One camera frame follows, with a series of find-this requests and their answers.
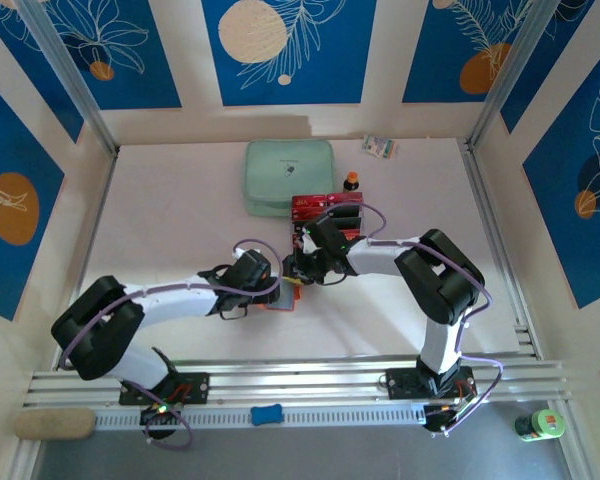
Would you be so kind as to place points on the orange card holder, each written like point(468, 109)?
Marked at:
point(285, 300)

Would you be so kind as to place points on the black VIP card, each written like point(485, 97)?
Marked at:
point(347, 211)
point(299, 226)
point(352, 223)

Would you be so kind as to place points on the clear acrylic card stand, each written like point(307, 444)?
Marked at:
point(327, 212)

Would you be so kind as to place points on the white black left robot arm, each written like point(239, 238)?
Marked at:
point(180, 300)

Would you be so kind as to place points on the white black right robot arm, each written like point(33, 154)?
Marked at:
point(375, 257)

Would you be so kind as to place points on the small brown bottle orange cap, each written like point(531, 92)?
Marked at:
point(352, 181)

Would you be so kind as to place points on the mint green zip pouch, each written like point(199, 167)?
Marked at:
point(287, 165)

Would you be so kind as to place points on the blue bone-shaped piece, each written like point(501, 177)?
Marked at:
point(267, 415)

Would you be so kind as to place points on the small printed packet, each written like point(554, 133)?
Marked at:
point(379, 147)

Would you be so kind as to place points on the beige foam pad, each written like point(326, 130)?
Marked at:
point(55, 424)

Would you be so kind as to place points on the green can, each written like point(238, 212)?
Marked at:
point(545, 425)

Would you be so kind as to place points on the aluminium mounting rail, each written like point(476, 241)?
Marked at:
point(305, 380)

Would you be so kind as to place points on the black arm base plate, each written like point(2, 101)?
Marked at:
point(400, 385)
point(197, 387)

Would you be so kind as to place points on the aluminium table edge rail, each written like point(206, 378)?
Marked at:
point(97, 215)
point(490, 225)

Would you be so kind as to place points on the aluminium frame post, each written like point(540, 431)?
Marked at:
point(510, 70)
point(65, 65)

